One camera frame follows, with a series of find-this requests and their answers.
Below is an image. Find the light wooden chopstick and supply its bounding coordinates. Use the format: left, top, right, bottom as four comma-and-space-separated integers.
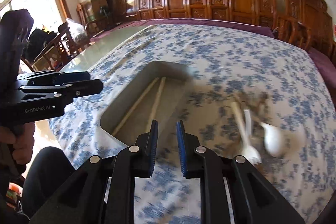
146, 77, 166, 132
112, 77, 159, 136

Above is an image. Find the purple sofa cushion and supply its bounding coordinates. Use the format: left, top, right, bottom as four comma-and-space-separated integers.
89, 17, 275, 43

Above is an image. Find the carved wooden armchair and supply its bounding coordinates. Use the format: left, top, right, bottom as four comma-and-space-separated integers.
275, 0, 335, 57

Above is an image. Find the grey metal tray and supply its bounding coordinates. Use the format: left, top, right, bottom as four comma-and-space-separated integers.
100, 61, 195, 147

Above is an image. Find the white ceramic soup spoon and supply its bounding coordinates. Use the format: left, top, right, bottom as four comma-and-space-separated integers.
259, 122, 285, 157

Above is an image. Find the purple armchair cushion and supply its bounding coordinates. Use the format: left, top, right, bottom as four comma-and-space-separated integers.
308, 48, 336, 89

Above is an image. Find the white plastic fork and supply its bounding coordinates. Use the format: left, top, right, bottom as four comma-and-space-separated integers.
231, 101, 261, 165

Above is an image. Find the wooden dining chair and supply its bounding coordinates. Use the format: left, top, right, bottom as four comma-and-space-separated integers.
33, 22, 90, 71

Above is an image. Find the person's left hand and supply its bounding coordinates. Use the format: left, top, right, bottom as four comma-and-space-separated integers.
1, 122, 35, 165

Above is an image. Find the blue floral tablecloth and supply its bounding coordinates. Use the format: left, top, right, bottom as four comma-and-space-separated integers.
50, 24, 335, 223

